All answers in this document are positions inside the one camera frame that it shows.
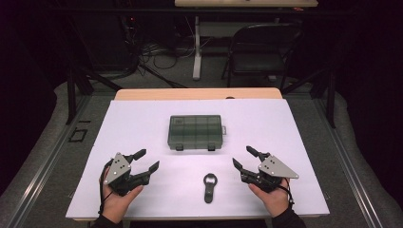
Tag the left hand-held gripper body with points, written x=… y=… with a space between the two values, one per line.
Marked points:
x=118 y=167

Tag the person's right hand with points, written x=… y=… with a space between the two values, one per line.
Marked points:
x=274 y=198

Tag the person's left hand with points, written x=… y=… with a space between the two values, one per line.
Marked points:
x=118 y=204

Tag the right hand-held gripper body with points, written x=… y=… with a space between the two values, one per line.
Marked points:
x=272 y=169

